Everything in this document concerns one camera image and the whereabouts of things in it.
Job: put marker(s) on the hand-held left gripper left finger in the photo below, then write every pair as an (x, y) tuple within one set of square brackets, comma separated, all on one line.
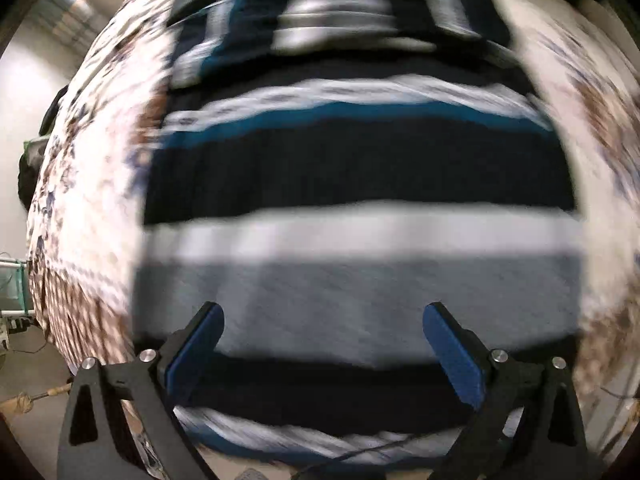
[(197, 347)]

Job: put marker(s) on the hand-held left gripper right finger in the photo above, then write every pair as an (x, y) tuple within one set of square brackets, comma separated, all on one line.
[(452, 355)]

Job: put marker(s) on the striped knit sweater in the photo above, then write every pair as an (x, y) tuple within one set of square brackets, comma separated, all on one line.
[(350, 170)]

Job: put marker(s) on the teal metal rack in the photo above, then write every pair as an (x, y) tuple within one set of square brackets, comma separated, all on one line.
[(15, 285)]

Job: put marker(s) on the printed blanket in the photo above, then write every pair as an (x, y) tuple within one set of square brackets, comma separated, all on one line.
[(95, 170)]

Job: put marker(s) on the dark bag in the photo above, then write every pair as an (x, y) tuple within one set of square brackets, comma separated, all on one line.
[(30, 175)]

